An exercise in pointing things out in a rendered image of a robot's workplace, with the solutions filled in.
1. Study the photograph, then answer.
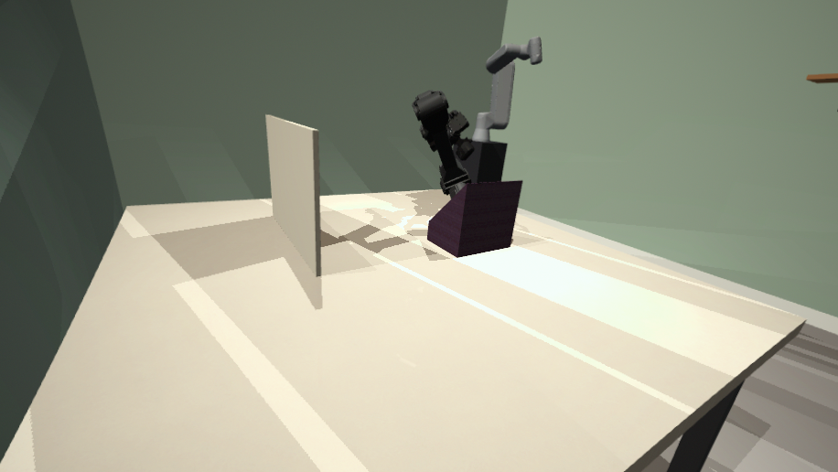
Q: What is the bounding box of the beige flat board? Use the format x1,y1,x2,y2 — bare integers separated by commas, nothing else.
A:
265,115,322,276

